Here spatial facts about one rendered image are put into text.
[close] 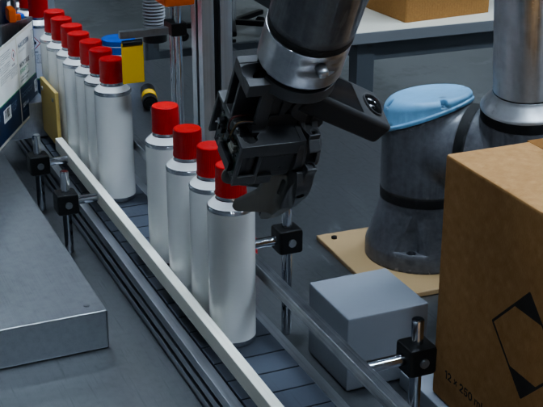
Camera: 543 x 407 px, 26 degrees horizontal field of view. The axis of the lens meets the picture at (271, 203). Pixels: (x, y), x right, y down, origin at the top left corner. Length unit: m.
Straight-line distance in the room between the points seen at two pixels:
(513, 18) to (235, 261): 0.44
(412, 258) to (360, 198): 0.29
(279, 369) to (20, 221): 0.53
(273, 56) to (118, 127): 0.69
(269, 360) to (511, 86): 0.45
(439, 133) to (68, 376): 0.55
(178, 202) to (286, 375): 0.25
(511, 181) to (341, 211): 0.69
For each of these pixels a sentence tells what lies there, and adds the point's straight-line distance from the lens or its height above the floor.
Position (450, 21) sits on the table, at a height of 0.78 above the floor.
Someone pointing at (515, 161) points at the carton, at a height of 1.12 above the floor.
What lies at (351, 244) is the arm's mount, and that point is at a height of 0.84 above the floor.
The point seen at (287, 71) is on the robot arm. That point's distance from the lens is 0.98.
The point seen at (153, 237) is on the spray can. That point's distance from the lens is 1.47.
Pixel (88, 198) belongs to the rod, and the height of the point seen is 0.91.
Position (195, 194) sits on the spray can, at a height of 1.03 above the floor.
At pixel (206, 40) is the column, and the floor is 1.11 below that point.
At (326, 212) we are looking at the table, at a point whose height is 0.83.
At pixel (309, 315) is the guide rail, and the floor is 0.96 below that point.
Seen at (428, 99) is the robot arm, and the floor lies 1.07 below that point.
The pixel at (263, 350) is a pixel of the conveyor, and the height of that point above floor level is 0.88.
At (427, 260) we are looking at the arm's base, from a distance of 1.56.
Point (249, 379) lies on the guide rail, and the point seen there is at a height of 0.91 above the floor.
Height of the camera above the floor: 1.51
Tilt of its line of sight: 22 degrees down
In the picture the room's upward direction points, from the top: straight up
